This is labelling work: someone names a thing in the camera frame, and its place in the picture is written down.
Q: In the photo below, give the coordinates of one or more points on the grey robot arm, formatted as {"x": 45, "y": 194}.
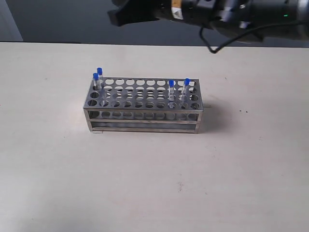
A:
{"x": 243, "y": 20}

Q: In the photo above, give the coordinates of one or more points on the blue capped tube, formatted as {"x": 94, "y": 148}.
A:
{"x": 171, "y": 94}
{"x": 100, "y": 74}
{"x": 96, "y": 82}
{"x": 184, "y": 91}

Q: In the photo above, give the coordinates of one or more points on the stainless steel test tube rack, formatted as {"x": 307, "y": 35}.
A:
{"x": 142, "y": 105}

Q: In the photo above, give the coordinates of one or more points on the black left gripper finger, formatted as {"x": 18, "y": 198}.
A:
{"x": 131, "y": 12}

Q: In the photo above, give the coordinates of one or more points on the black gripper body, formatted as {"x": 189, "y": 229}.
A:
{"x": 191, "y": 11}

